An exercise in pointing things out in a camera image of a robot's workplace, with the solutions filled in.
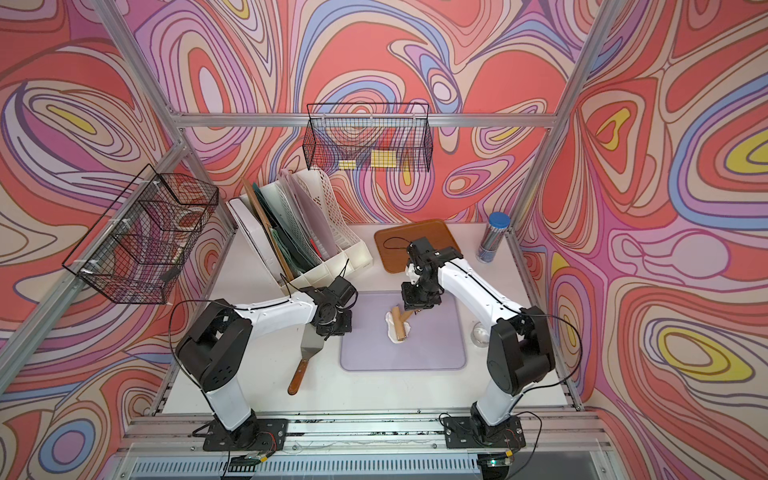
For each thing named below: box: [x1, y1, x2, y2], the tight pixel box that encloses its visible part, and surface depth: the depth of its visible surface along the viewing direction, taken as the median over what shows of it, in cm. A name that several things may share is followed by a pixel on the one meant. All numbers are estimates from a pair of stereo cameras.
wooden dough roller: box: [392, 306, 414, 341], surface depth 90 cm
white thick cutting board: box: [226, 197, 284, 285], surface depth 90 cm
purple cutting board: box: [340, 290, 466, 371], surface depth 90 cm
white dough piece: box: [385, 311, 411, 343], surface depth 92 cm
